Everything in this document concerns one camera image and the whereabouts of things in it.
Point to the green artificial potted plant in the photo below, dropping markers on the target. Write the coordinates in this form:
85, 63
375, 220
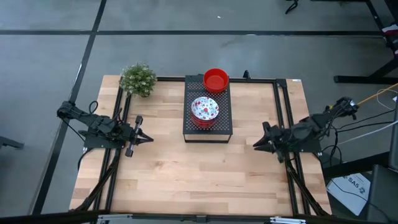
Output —
138, 80

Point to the black aluminium table frame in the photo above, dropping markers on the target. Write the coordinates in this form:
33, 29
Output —
171, 79

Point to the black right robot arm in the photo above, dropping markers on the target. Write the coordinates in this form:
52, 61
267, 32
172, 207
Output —
314, 127

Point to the red plastic mini bowl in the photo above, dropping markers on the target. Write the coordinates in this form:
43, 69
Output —
216, 92
216, 81

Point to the red white fabric item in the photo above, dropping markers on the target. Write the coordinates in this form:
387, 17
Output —
391, 31

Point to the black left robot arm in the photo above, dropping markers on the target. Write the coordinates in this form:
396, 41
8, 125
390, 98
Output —
99, 126

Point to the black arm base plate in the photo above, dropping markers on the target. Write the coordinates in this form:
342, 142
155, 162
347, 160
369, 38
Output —
316, 148
99, 145

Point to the dark grey box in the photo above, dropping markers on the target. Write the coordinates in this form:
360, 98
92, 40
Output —
384, 193

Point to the black aluminium crossbar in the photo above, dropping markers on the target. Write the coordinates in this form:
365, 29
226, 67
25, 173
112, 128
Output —
199, 218

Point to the black table foot bar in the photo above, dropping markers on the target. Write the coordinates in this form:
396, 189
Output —
354, 166

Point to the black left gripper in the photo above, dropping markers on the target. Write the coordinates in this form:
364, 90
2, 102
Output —
134, 137

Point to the black furniture foot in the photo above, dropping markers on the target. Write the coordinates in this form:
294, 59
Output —
9, 143

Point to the small black clamp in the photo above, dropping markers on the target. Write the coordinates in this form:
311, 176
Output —
246, 74

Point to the black desk frame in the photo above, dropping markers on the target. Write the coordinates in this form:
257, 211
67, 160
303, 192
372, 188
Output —
367, 79

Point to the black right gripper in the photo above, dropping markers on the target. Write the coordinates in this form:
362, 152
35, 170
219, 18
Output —
281, 140

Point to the white printed paper sheet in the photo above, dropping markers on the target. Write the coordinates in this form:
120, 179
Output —
348, 189

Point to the grey cabinet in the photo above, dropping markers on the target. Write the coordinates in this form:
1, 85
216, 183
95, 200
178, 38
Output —
395, 137

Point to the black perforated metal shelf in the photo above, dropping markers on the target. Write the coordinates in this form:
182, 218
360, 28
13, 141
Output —
224, 121

